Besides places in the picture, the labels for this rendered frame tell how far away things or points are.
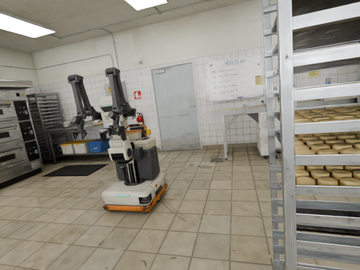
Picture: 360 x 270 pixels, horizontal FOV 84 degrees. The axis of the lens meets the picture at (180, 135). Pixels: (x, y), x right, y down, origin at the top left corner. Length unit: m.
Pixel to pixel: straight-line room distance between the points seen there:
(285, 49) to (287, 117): 0.17
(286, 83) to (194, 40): 4.35
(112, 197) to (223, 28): 3.89
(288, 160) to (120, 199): 2.15
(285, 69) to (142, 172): 2.29
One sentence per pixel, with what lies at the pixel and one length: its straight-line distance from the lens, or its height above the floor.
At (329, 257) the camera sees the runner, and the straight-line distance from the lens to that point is 1.37.
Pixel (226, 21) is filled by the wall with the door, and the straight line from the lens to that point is 4.88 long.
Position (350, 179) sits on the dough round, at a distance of 0.77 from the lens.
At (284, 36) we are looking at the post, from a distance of 0.60.
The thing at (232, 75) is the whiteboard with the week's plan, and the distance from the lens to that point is 4.66.
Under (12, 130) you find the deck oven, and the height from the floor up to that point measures 1.04.
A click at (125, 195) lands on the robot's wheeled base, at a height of 0.25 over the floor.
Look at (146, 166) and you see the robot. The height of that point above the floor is 0.47.
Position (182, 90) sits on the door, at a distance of 4.84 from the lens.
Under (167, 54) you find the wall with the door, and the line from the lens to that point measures 4.98.
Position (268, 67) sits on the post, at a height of 1.35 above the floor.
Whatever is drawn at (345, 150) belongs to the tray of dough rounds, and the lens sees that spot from 0.73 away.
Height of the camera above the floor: 1.26
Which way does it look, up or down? 10 degrees down
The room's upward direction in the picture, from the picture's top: 7 degrees counter-clockwise
